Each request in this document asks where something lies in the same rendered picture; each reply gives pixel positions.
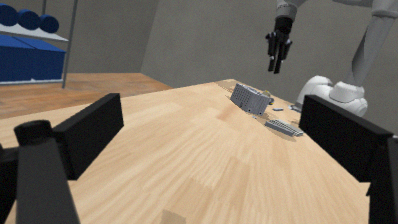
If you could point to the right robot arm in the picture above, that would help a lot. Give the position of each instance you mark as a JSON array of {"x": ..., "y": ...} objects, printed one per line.
[{"x": 349, "y": 94}]

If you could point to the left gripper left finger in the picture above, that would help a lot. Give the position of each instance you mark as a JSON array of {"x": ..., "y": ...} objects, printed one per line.
[{"x": 34, "y": 169}]

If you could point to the grey camshaft with gear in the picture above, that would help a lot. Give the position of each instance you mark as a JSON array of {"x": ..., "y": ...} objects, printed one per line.
[{"x": 266, "y": 93}]

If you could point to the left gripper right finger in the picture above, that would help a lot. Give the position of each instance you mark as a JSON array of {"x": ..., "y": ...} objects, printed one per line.
[{"x": 366, "y": 151}]

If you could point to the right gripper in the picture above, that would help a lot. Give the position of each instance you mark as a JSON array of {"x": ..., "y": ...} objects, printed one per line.
[{"x": 281, "y": 40}]

